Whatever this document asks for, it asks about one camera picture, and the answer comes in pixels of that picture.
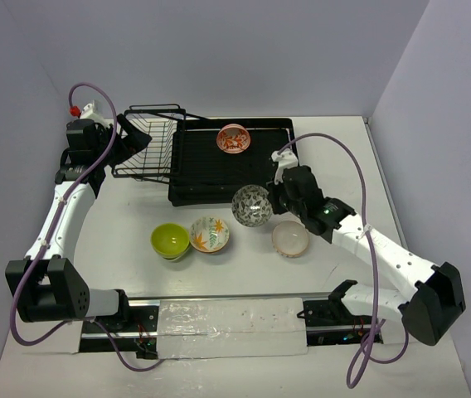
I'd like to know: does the black leaf pattern bowl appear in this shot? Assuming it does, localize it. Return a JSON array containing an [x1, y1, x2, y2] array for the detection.
[[231, 185, 273, 227]]

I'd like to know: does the orange floral bowl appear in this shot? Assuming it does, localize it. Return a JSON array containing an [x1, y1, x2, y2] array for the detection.
[[216, 124, 251, 154]]

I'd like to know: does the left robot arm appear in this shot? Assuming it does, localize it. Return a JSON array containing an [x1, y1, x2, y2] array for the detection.
[[5, 114, 152, 331]]

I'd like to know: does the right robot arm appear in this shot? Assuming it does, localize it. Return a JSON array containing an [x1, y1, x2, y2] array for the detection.
[[267, 165, 466, 346]]

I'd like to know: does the black dish rack tray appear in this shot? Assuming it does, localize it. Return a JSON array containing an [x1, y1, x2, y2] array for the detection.
[[168, 118, 294, 206]]

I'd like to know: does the white bowl pink rim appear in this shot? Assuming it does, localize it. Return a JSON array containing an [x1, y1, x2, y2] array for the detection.
[[272, 221, 309, 258]]

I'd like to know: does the leaf pattern white bowl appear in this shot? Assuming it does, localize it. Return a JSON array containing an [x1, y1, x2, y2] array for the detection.
[[189, 216, 230, 254]]

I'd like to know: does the green bowl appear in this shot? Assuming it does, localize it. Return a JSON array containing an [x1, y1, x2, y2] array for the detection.
[[150, 223, 190, 260]]

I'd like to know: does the white taped sheet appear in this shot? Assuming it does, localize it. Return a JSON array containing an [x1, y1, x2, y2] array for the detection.
[[157, 298, 308, 359]]

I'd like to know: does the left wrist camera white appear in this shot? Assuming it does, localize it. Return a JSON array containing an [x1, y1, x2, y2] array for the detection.
[[70, 99, 109, 127]]

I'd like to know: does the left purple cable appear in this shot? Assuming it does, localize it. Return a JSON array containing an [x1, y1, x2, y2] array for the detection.
[[9, 82, 166, 371]]

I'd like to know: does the black wire plate rack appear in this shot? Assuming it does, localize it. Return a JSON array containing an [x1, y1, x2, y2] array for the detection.
[[112, 103, 187, 184]]

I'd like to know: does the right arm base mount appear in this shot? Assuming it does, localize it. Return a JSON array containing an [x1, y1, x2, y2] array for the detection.
[[297, 298, 371, 347]]

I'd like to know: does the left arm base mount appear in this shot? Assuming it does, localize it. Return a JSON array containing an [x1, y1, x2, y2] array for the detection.
[[78, 299, 161, 360]]

